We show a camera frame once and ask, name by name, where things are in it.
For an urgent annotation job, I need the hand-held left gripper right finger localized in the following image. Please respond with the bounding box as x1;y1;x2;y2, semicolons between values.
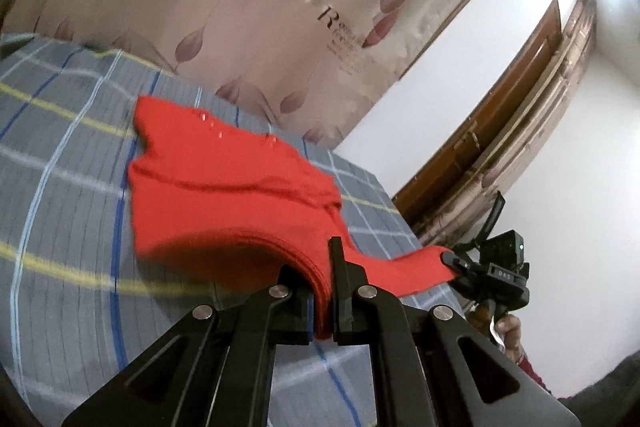
327;236;582;427

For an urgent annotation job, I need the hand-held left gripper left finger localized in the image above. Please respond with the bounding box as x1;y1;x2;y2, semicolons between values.
60;264;322;427

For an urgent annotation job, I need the beige leaf print curtain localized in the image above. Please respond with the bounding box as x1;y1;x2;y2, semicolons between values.
0;0;551;152

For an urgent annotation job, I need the red small garment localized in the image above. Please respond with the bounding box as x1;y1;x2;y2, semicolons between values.
127;94;458;340

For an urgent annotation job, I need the dark cloth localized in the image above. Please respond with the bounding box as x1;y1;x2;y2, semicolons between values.
555;354;638;427

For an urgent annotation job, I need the person's right hand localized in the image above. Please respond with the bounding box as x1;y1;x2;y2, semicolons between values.
467;304;525;363

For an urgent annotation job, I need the grey checked bed sheet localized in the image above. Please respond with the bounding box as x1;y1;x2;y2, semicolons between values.
0;32;481;427

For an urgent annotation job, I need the brown wooden door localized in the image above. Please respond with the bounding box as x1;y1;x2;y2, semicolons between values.
392;0;563;218

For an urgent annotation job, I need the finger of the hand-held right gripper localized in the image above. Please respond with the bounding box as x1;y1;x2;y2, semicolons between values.
452;191;504;258
440;249;482;280

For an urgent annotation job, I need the person's right forearm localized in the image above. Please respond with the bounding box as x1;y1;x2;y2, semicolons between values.
514;351;557;402

